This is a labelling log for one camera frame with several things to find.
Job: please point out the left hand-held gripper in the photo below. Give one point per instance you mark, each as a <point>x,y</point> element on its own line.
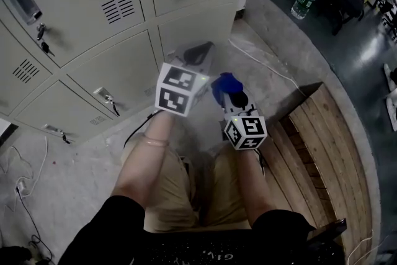
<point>175,93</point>

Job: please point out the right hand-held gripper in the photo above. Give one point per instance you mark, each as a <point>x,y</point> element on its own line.
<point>246,133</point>

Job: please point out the blue cloth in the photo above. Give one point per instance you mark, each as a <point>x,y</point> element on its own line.
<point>228,85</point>

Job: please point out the person's left forearm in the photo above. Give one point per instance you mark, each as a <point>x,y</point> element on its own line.
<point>139,170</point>

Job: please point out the person's right forearm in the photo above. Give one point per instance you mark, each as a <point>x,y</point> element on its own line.
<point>254,189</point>

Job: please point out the black key bunch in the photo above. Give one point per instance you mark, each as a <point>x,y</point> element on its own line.
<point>43,45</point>
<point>65,137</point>
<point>114,105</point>

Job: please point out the wooden pallet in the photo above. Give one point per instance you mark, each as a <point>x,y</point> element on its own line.
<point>325,149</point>

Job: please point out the person's khaki shorts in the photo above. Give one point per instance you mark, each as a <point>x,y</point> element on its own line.
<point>173,195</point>

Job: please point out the person's black shirt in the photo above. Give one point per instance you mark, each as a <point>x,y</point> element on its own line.
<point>201,251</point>

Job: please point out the white power strip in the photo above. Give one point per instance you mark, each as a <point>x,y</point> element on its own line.
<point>20,186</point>

